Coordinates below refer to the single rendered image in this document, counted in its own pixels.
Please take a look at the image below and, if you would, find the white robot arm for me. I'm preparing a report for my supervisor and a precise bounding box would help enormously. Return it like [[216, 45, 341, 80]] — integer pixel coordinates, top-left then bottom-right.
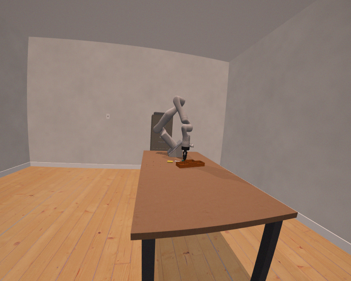
[[153, 96, 194, 148]]

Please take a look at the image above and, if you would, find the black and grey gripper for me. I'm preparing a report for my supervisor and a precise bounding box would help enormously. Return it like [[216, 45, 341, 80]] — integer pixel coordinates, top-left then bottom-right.
[[181, 146, 190, 161]]

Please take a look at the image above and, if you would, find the orange three-compartment bin rack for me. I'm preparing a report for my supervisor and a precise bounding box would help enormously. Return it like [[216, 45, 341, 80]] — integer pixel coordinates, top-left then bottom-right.
[[176, 160, 205, 168]]

